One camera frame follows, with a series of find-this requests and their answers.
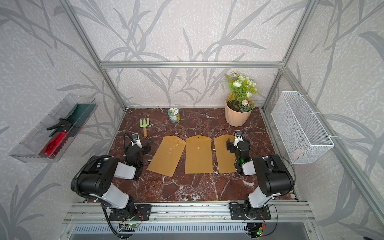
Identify kraft file bag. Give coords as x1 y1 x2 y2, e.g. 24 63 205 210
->
214 135 236 174
185 136 213 174
148 136 186 177

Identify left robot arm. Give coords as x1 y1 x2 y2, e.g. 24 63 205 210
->
71 139 152 215

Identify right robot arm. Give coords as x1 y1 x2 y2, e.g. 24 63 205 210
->
226 140 296 215

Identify green garden hand fork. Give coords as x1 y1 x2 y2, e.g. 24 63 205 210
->
140 118 150 138

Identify peach flower pot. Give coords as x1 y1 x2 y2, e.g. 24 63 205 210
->
225 97 255 127

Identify small labelled tin can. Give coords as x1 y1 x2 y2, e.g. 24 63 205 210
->
168 108 181 123

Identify green artificial plant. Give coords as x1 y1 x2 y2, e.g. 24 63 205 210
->
225 72 260 113

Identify green dustpan scoop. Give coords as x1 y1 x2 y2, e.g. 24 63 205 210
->
47 104 98 138

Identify left circuit board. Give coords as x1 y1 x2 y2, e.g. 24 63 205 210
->
118 222 141 233

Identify circuit board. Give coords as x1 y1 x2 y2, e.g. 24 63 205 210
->
244 223 265 239
118 222 141 233

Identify right circuit board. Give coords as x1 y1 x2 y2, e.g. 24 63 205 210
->
244 223 265 239

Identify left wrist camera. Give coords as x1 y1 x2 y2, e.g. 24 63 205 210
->
131 134 142 148

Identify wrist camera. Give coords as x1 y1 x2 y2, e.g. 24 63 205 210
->
131 134 142 148
234 131 243 147

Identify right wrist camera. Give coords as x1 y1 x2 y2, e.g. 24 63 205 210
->
234 131 243 147

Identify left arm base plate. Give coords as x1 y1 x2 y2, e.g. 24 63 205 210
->
109 204 152 221

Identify white wire mesh basket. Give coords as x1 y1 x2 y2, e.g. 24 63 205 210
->
272 91 334 165

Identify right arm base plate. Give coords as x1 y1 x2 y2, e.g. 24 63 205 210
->
228 202 272 221

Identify aluminium front rail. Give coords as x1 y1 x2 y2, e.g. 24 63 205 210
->
63 200 316 224

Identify clear plastic wall bin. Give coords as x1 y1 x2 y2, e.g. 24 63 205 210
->
10 94 97 163

